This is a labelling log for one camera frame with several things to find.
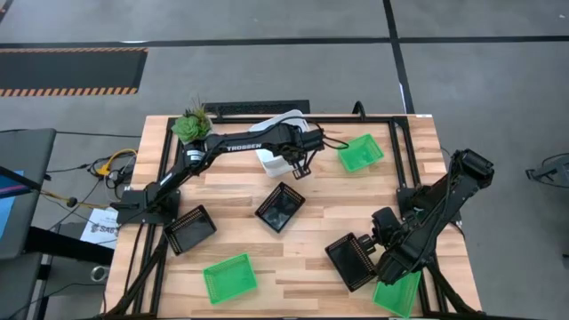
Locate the grey tape roll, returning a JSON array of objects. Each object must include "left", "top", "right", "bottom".
[{"left": 90, "top": 265, "right": 111, "bottom": 284}]

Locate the yellow cable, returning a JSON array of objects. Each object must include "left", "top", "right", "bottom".
[{"left": 98, "top": 148, "right": 139, "bottom": 175}]

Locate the black hazard-striped floor mat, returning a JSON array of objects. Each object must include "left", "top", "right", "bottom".
[{"left": 0, "top": 47, "right": 148, "bottom": 98}]

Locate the blue screen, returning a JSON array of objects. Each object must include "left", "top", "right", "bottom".
[{"left": 0, "top": 171, "right": 26, "bottom": 241}]

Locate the black desk beam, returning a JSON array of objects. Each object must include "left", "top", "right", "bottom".
[{"left": 24, "top": 226, "right": 115, "bottom": 267}]

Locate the green plastic mesh basket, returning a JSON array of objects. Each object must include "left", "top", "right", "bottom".
[
  {"left": 336, "top": 132, "right": 386, "bottom": 173},
  {"left": 372, "top": 268, "right": 422, "bottom": 319},
  {"left": 202, "top": 252, "right": 259, "bottom": 306}
]

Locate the black perforated floor grille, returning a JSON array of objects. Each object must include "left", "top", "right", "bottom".
[{"left": 203, "top": 100, "right": 311, "bottom": 116}]

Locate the grey chair base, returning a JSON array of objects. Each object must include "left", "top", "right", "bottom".
[{"left": 525, "top": 150, "right": 569, "bottom": 190}]

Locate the succulent in patterned white pot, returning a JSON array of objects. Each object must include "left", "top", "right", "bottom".
[{"left": 171, "top": 100, "right": 214, "bottom": 156}]

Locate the white printed paper sheet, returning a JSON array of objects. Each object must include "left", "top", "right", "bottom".
[{"left": 79, "top": 207, "right": 121, "bottom": 250}]

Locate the black cable bundle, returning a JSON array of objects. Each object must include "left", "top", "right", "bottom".
[{"left": 44, "top": 153, "right": 137, "bottom": 190}]

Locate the grey desk panel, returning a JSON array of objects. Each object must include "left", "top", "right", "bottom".
[{"left": 0, "top": 128, "right": 58, "bottom": 261}]

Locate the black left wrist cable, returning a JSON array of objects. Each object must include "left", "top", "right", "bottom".
[{"left": 306, "top": 116, "right": 350, "bottom": 151}]

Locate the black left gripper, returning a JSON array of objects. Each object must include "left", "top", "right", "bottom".
[{"left": 279, "top": 125, "right": 326, "bottom": 180}]

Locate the black aluminium table frame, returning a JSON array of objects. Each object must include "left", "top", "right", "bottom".
[{"left": 104, "top": 114, "right": 481, "bottom": 319}]

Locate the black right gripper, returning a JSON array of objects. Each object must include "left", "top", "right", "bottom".
[{"left": 357, "top": 206, "right": 404, "bottom": 258}]

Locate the black plastic mesh basket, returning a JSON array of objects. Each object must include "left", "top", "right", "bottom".
[
  {"left": 163, "top": 204, "right": 218, "bottom": 257},
  {"left": 254, "top": 180, "right": 307, "bottom": 234},
  {"left": 324, "top": 232, "right": 379, "bottom": 293}
]

